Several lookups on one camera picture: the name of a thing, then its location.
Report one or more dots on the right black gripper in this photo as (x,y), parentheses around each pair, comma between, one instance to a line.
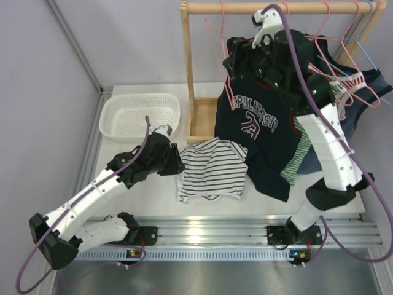
(242,51)

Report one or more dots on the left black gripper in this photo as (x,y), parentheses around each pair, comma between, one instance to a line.
(171,159)

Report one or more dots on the pink wire hanger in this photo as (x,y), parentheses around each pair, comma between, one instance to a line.
(223,71)

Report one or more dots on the black white striped tank top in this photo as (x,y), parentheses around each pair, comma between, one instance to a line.
(213,169)

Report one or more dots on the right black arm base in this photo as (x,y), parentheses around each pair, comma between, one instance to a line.
(287,234)

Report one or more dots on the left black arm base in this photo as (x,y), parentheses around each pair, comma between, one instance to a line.
(144,235)

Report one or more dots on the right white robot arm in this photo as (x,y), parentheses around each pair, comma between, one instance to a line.
(316,111)

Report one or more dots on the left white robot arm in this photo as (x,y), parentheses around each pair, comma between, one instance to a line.
(63,233)

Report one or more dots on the navy printed tank top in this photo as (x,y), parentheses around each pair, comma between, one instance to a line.
(263,124)

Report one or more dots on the blue navy tank top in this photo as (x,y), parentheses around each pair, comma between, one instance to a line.
(376,87)

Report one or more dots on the pink hanger with red top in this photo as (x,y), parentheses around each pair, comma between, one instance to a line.
(348,7)

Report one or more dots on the red striped tank top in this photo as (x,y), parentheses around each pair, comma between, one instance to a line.
(350,84)

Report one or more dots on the green striped tank top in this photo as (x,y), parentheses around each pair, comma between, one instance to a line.
(291,169)

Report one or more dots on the wooden clothes rack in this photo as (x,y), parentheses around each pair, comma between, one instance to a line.
(202,109)

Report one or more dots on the white perforated plastic basket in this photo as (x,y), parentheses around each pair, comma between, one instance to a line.
(122,118)

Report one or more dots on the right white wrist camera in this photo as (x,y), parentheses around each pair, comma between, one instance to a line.
(269,24)

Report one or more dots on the grey slotted cable duct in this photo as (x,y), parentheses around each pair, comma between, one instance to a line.
(193,254)

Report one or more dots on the light blue wire hanger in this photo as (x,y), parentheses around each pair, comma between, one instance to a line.
(367,37)

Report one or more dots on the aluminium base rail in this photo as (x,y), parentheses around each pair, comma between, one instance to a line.
(205,231)

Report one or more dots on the aluminium frame post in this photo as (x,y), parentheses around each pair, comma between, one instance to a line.
(73,42)

